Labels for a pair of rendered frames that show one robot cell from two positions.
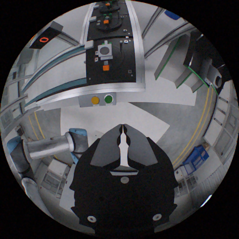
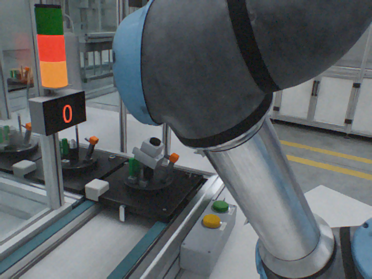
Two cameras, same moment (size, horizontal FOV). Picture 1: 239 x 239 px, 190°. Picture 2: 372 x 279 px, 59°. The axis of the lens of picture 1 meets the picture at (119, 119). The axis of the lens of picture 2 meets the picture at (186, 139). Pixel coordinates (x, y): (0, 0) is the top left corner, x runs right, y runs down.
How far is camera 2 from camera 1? 81 cm
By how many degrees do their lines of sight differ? 83
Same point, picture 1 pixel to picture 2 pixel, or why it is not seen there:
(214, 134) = not seen: outside the picture
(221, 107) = (302, 98)
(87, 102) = (207, 234)
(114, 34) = (108, 167)
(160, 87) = not seen: hidden behind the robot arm
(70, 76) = (109, 261)
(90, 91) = (187, 222)
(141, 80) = (206, 174)
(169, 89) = not seen: hidden behind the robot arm
